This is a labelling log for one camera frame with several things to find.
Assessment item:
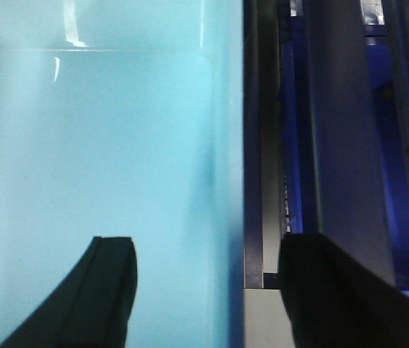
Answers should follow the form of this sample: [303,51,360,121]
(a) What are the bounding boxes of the steel shelf rails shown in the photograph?
[243,1,409,295]

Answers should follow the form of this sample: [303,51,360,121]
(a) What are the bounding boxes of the light blue plastic bin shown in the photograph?
[0,1,244,347]

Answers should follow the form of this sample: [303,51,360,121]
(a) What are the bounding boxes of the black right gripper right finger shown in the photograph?
[278,234,409,347]

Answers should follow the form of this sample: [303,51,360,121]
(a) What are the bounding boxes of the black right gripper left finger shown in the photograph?
[0,236,138,347]

